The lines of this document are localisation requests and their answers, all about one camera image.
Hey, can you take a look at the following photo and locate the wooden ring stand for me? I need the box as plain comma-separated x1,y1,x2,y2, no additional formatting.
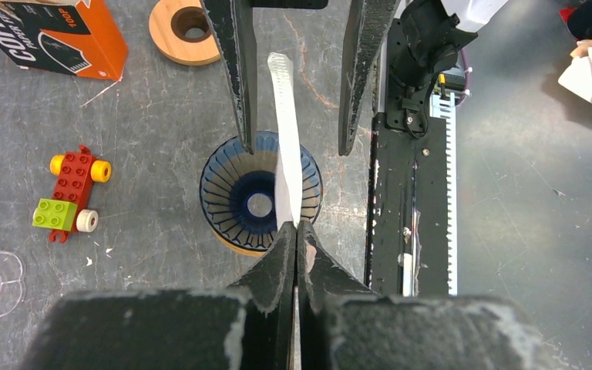
148,0,220,66
211,226,277,257

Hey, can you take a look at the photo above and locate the orange coffee filter box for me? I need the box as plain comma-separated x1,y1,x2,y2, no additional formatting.
0,1,128,81

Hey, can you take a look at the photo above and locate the toy brick car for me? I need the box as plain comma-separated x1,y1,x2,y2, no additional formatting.
32,144,113,243

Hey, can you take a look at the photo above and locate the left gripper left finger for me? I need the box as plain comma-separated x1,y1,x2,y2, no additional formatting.
20,222,297,369

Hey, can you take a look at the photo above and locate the blue plastic dripper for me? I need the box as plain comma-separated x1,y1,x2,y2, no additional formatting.
199,130,324,251

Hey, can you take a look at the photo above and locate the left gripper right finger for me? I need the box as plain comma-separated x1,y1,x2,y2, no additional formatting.
297,222,552,369

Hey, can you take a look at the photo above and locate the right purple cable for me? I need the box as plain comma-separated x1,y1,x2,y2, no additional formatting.
454,49,474,107

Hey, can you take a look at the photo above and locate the white paper coffee filter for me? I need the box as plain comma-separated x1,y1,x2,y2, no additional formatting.
267,52,303,227

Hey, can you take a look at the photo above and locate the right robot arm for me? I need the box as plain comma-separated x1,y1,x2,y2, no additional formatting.
201,1,504,156

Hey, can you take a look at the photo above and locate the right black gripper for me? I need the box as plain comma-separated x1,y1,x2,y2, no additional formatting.
201,0,400,156

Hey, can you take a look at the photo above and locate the white slotted cable duct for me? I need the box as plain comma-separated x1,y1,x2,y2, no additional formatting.
430,90,459,296

